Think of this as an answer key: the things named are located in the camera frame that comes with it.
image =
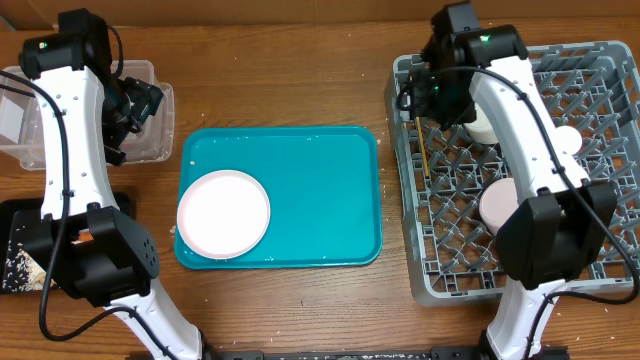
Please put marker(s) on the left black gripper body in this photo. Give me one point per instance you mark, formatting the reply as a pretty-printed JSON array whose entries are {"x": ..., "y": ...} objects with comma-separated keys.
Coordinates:
[{"x": 127, "y": 105}]

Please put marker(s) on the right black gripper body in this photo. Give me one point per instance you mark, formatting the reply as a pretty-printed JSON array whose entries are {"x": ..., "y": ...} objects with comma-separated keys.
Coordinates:
[{"x": 444, "y": 102}]

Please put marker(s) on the white bowl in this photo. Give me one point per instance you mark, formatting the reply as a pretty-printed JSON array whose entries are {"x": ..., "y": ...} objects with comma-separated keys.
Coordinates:
[{"x": 481, "y": 129}]

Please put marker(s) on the wooden chopstick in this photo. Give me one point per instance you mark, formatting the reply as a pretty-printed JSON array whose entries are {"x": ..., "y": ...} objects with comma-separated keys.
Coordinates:
[{"x": 421, "y": 138}]

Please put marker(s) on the small white plate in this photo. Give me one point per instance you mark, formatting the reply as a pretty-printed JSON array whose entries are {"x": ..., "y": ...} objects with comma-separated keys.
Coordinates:
[{"x": 497, "y": 203}]

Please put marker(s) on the white cup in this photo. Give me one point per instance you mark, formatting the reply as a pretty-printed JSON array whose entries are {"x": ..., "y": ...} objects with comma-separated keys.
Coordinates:
[{"x": 568, "y": 139}]

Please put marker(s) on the large white plate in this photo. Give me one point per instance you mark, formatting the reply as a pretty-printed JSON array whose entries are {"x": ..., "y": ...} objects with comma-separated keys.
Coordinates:
[{"x": 223, "y": 214}]

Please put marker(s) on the rice and peanut scraps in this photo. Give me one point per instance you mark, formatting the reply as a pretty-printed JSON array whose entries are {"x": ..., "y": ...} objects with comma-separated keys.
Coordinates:
[{"x": 21, "y": 272}]

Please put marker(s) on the orange carrot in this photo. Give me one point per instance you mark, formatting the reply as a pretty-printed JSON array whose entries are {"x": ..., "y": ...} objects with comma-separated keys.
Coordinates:
[{"x": 82, "y": 238}]

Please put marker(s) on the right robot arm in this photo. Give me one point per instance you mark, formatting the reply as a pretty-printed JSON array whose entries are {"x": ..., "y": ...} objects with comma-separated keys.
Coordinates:
[{"x": 562, "y": 216}]

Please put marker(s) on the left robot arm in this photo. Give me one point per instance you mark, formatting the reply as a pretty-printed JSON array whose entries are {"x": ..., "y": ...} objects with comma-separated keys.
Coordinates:
[{"x": 69, "y": 72}]

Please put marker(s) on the grey dishwasher rack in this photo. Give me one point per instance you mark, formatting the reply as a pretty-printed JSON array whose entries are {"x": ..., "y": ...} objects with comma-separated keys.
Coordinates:
[{"x": 592, "y": 87}]

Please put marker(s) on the black waste tray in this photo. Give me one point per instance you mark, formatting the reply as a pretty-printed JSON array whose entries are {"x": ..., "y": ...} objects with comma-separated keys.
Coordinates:
[{"x": 120, "y": 261}]

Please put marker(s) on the clear plastic bin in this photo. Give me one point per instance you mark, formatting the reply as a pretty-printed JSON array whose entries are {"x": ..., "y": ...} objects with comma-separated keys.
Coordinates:
[{"x": 22, "y": 132}]

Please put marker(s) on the teal serving tray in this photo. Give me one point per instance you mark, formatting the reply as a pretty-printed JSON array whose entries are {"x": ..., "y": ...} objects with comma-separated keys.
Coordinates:
[{"x": 323, "y": 187}]

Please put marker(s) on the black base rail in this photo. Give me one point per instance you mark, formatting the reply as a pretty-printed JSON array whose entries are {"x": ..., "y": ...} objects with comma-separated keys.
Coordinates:
[{"x": 440, "y": 353}]

